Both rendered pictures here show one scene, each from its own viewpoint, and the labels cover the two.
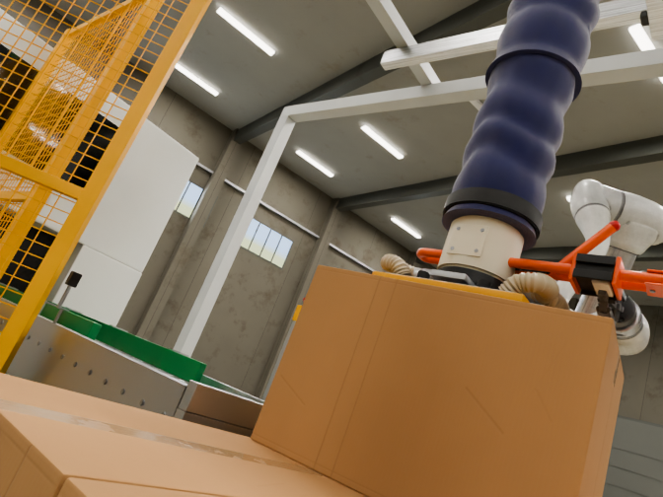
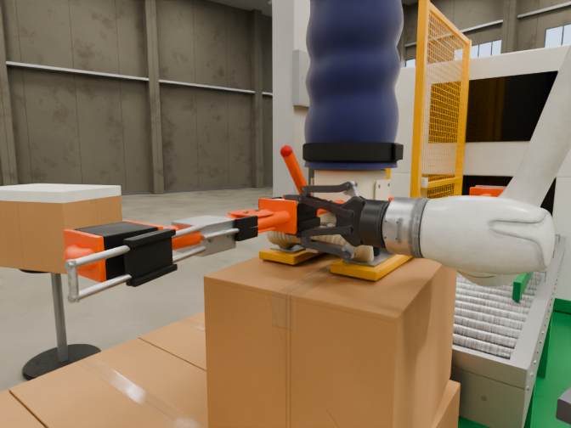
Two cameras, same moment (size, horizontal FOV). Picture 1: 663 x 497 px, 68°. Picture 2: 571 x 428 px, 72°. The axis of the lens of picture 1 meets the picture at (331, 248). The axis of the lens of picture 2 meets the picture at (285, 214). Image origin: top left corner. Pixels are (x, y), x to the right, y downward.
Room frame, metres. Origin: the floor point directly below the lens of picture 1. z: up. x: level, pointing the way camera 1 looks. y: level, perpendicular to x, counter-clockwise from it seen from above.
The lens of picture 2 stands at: (0.83, -1.25, 1.19)
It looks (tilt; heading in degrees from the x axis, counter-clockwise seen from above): 8 degrees down; 84
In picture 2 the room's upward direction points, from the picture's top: straight up
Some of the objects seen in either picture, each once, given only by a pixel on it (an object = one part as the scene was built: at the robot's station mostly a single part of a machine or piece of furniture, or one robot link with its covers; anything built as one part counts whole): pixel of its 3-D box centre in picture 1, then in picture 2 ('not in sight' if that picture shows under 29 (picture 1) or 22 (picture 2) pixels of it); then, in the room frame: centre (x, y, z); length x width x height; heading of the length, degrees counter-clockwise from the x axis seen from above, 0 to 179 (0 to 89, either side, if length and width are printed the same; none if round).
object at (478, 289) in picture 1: (450, 287); (314, 238); (1.00, -0.26, 0.98); 0.34 x 0.10 x 0.05; 48
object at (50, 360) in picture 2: not in sight; (59, 312); (-0.22, 0.98, 0.31); 0.40 x 0.40 x 0.62
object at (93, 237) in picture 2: not in sight; (115, 248); (0.67, -0.77, 1.08); 0.08 x 0.07 x 0.05; 48
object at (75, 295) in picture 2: not in sight; (189, 245); (0.76, -0.77, 1.08); 0.31 x 0.03 x 0.05; 61
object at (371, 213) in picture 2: (615, 305); (363, 222); (1.02, -0.63, 1.08); 0.09 x 0.07 x 0.08; 138
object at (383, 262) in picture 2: not in sight; (385, 248); (1.15, -0.39, 0.97); 0.34 x 0.10 x 0.05; 48
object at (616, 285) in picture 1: (597, 276); (289, 212); (0.91, -0.52, 1.08); 0.10 x 0.08 x 0.06; 138
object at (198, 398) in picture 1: (293, 427); (404, 341); (1.34, -0.07, 0.58); 0.70 x 0.03 x 0.06; 137
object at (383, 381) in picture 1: (442, 406); (348, 335); (1.08, -0.34, 0.74); 0.60 x 0.40 x 0.40; 52
